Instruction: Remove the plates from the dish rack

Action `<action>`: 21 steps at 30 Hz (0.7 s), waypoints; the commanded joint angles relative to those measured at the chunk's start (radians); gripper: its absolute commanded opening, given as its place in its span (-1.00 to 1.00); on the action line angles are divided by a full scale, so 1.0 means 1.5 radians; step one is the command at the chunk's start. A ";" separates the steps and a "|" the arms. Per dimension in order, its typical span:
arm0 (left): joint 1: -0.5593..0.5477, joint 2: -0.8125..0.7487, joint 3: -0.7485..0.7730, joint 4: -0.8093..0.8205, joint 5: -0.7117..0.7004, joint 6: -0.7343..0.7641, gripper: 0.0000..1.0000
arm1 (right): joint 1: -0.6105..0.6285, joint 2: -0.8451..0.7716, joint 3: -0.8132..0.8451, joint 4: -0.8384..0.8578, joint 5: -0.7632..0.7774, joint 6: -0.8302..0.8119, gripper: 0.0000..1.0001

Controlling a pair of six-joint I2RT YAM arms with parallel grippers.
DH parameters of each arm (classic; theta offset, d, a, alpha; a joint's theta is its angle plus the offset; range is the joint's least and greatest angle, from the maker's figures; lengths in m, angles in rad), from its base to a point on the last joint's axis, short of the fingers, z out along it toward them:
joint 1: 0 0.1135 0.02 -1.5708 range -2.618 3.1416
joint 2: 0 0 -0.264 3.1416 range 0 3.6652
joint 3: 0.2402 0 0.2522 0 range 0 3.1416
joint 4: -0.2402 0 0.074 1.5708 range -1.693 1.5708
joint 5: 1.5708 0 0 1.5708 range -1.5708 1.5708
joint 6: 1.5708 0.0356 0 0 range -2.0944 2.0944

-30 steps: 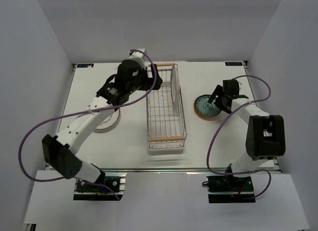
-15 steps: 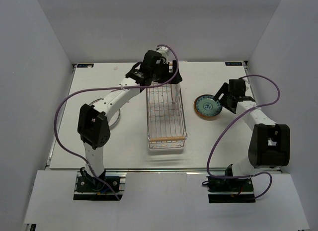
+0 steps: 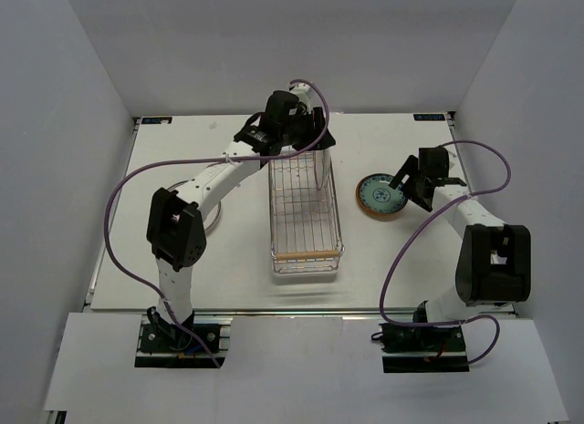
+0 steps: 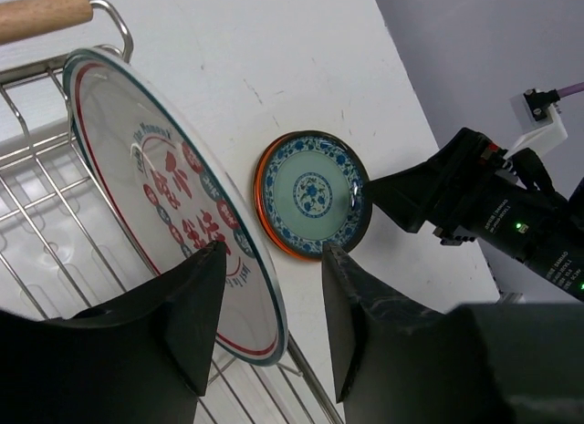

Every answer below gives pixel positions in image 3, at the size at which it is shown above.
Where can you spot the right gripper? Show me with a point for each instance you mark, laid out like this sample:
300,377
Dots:
410,168

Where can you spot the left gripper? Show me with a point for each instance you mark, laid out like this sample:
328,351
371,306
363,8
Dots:
308,118

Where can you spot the large white plate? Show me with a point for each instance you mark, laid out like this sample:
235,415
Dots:
213,217
322,162

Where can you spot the dark patterned plate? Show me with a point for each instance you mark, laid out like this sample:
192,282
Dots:
379,195

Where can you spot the orange plate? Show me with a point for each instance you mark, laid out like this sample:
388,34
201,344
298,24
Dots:
381,215

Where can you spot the wire dish rack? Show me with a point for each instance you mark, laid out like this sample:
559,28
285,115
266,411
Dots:
306,237

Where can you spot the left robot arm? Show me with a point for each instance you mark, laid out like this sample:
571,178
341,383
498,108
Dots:
175,226

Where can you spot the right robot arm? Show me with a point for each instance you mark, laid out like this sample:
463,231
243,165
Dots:
494,262

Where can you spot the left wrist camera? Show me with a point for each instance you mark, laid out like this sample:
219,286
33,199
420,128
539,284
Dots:
303,91

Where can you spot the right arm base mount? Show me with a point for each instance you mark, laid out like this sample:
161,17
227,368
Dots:
421,350

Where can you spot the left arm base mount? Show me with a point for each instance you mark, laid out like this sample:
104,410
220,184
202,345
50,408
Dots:
162,344

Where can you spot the aluminium table rail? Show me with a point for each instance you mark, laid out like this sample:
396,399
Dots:
397,312

